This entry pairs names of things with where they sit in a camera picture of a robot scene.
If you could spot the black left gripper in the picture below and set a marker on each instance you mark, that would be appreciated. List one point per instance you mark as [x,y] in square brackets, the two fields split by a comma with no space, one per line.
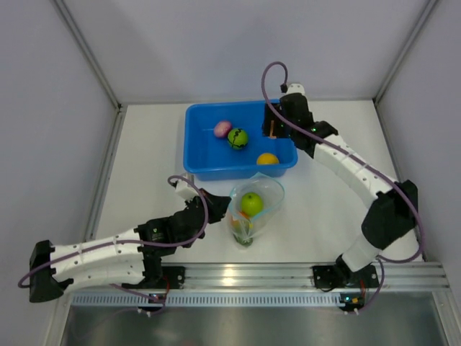
[217,206]

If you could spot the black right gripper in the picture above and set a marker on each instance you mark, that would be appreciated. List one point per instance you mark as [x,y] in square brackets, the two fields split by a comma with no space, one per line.
[269,117]

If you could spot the orange green fake mango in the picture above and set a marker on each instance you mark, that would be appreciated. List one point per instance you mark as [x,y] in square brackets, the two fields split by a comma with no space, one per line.
[240,228]

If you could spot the green fake apple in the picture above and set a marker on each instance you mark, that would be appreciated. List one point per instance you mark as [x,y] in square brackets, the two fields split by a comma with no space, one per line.
[251,204]

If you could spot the clear zip top bag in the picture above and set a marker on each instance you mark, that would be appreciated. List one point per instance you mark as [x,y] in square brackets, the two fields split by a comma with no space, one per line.
[271,192]

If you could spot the yellow fake lemon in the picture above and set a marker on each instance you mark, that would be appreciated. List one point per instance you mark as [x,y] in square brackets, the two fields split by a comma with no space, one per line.
[267,159]

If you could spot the green fake watermelon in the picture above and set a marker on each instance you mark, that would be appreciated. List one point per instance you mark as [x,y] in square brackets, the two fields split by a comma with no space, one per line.
[238,138]

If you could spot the purple fake onion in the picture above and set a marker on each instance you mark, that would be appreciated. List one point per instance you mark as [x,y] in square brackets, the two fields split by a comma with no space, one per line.
[222,129]

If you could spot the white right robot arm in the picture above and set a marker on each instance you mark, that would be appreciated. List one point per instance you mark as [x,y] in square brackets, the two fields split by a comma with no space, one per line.
[392,205]

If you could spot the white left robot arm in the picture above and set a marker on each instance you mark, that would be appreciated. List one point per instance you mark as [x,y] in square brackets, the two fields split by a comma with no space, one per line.
[131,259]

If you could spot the blue plastic bin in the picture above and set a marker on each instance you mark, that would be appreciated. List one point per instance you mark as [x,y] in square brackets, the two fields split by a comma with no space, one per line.
[210,158]

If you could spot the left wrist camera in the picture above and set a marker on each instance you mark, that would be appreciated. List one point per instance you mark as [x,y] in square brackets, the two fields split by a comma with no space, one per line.
[183,189]

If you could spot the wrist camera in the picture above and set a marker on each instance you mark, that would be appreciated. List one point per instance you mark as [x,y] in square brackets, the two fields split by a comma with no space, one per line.
[183,189]
[292,88]

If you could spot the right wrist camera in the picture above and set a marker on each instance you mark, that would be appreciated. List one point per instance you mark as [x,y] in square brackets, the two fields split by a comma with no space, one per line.
[292,88]

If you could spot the aluminium mounting rail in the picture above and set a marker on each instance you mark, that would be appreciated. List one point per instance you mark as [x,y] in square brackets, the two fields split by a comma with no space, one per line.
[409,276]

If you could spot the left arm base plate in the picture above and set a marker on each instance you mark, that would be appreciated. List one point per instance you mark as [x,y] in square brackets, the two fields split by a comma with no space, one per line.
[165,277]

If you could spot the white slotted cable duct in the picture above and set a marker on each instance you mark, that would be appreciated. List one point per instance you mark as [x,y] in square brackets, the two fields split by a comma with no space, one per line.
[182,299]

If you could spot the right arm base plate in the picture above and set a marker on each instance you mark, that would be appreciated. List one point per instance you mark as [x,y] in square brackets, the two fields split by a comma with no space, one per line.
[328,277]

